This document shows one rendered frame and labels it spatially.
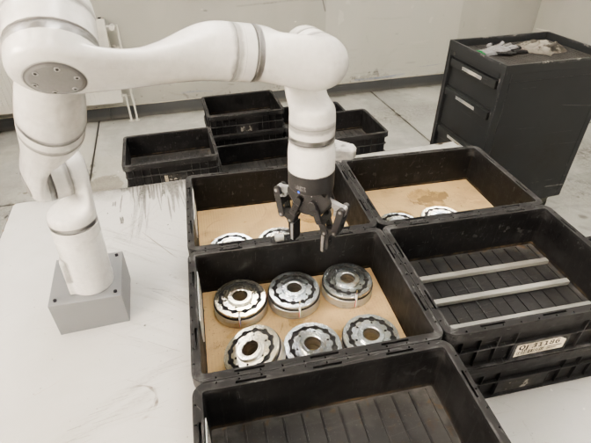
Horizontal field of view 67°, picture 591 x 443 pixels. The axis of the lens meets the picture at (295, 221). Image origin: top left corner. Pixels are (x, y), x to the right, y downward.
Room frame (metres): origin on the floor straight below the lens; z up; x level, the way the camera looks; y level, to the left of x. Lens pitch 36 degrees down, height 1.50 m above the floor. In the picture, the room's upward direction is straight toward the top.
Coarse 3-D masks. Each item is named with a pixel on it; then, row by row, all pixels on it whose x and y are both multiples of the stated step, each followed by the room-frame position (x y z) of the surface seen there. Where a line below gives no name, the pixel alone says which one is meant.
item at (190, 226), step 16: (192, 176) 0.96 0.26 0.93; (208, 176) 0.96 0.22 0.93; (224, 176) 0.97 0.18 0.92; (192, 192) 0.89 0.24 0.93; (352, 192) 0.89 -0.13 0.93; (192, 208) 0.82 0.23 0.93; (192, 224) 0.76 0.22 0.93; (368, 224) 0.76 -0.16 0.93; (192, 240) 0.70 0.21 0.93; (240, 240) 0.70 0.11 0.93; (256, 240) 0.70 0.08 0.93; (272, 240) 0.70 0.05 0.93
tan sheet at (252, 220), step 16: (224, 208) 0.96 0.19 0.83; (240, 208) 0.96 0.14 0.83; (256, 208) 0.96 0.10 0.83; (272, 208) 0.96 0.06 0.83; (208, 224) 0.89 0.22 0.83; (224, 224) 0.89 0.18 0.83; (240, 224) 0.89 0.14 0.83; (256, 224) 0.89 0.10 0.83; (272, 224) 0.89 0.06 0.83; (304, 224) 0.89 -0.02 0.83; (208, 240) 0.83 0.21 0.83
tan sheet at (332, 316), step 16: (368, 272) 0.71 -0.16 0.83; (320, 288) 0.67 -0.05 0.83; (208, 304) 0.62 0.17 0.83; (320, 304) 0.62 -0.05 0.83; (368, 304) 0.62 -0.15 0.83; (384, 304) 0.62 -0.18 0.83; (208, 320) 0.58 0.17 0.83; (272, 320) 0.58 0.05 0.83; (288, 320) 0.58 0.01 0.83; (304, 320) 0.58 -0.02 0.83; (320, 320) 0.58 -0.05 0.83; (336, 320) 0.58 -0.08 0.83; (208, 336) 0.54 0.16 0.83; (224, 336) 0.54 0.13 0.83; (400, 336) 0.54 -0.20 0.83; (208, 352) 0.50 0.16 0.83; (208, 368) 0.47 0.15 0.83; (224, 368) 0.47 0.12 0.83
